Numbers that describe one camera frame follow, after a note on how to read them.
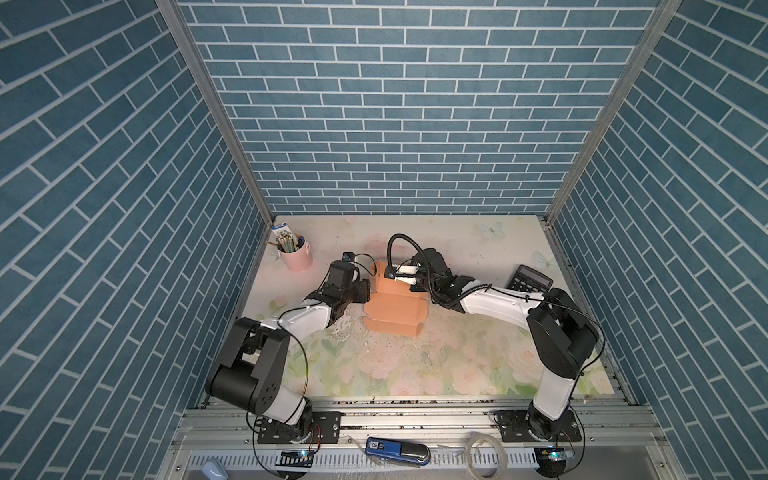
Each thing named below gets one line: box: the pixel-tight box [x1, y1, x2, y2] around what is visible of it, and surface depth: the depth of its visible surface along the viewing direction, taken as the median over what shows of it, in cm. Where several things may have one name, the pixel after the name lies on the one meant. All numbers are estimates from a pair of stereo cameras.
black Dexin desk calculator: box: [507, 264, 554, 293], surface depth 102 cm
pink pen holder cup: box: [277, 233, 313, 272], surface depth 100 cm
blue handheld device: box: [365, 437, 431, 466], surface depth 70 cm
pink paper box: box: [362, 260, 429, 337], surface depth 96 cm
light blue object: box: [202, 458, 230, 480], surface depth 67 cm
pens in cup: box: [267, 231, 305, 253], surface depth 96 cm
